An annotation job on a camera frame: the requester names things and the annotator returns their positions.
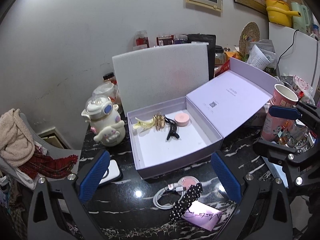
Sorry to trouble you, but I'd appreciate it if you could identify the upper pink paper cup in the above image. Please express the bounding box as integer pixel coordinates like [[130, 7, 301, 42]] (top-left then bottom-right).
[[271, 84, 298, 107]]

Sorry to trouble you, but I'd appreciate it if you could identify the green electric kettle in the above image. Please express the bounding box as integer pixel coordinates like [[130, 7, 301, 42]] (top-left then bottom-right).
[[291, 2, 311, 35]]

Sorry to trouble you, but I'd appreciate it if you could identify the white fridge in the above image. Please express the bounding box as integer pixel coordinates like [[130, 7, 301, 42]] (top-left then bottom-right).
[[269, 23, 319, 89]]

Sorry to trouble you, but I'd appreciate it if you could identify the red plaid scarf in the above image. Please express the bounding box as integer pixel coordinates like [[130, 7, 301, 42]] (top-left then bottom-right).
[[18, 146, 78, 179]]

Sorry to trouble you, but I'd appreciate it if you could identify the black polka dot hair clip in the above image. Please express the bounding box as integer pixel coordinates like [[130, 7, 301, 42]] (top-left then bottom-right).
[[169, 183, 203, 222]]

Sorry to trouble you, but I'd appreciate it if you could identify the glass mug with cartoon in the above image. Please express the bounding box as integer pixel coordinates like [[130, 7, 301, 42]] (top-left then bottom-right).
[[278, 120, 316, 154]]

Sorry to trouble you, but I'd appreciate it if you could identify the woven round trivet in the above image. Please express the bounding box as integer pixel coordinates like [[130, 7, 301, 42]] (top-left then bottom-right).
[[239, 22, 260, 55]]

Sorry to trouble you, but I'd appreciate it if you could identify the white camera-shaped power bank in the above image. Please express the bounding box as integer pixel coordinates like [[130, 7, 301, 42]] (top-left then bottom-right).
[[99, 160, 123, 186]]

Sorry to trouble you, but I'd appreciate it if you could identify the white charging cable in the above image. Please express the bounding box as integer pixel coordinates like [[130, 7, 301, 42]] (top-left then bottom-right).
[[152, 182, 187, 210]]

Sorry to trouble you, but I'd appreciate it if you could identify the white Cinnamoroll bottle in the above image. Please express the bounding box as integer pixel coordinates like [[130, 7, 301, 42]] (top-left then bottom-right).
[[81, 95, 126, 147]]

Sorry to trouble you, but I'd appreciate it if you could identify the white foam board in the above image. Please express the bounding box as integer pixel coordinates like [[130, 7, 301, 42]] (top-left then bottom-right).
[[112, 43, 209, 113]]

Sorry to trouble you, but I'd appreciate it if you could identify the gold metal hair claw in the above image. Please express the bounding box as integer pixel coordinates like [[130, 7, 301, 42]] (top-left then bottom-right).
[[153, 113, 165, 131]]

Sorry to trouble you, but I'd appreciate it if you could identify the black foil bag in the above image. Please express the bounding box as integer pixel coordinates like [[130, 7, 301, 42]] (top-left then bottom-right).
[[186, 33, 217, 79]]

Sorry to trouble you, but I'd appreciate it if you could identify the grey chair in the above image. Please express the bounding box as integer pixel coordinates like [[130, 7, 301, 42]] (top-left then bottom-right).
[[20, 113, 81, 180]]

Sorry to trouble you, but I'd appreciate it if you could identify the white plastic bag cup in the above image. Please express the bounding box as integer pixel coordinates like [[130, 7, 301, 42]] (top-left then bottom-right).
[[92, 81, 118, 103]]

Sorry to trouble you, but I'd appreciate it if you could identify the black hair claw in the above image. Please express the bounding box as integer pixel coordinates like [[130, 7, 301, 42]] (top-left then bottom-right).
[[164, 116, 180, 141]]

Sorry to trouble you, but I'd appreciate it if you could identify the cream hair clip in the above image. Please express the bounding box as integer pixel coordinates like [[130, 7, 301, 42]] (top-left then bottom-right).
[[133, 117, 156, 129]]

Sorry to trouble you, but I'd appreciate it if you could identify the purple label jar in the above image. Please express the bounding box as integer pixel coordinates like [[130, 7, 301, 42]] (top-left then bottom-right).
[[174, 34, 188, 44]]

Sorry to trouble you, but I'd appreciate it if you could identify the pink round compact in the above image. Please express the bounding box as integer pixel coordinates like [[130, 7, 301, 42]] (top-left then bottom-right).
[[174, 113, 190, 127]]

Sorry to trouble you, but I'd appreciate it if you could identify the yellow pot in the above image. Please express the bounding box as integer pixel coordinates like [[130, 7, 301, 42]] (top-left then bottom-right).
[[265, 0, 302, 28]]

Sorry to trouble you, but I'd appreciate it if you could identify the glass jar black lid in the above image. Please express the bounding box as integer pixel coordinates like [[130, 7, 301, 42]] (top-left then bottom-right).
[[215, 45, 226, 66]]

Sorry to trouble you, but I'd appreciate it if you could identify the beige towel on chair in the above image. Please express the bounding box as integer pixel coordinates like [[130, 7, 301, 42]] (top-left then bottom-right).
[[1, 108, 35, 167]]

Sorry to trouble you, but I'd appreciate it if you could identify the lilac open gift box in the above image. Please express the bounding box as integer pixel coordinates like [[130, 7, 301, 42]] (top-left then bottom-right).
[[127, 58, 277, 179]]

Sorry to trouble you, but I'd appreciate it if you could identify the dark-filled jar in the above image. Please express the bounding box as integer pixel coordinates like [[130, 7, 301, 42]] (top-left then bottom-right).
[[156, 34, 174, 47]]

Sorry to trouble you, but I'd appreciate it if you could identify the red-filled jar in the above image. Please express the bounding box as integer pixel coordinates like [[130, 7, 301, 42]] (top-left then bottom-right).
[[135, 30, 150, 48]]

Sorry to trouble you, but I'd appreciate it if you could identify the clear pink blush compact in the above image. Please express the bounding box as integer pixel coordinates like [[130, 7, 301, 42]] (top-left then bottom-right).
[[178, 176, 200, 190]]

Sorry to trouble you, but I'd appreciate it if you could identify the lower pink panda cup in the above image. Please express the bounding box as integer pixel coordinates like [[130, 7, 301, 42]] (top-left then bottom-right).
[[261, 113, 287, 141]]

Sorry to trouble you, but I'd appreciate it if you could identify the white paper leaflet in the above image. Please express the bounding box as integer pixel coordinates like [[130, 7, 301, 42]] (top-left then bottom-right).
[[246, 45, 270, 70]]

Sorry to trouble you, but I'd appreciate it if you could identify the purple Manta Ray box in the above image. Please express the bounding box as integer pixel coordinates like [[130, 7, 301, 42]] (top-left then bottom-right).
[[181, 201, 222, 231]]

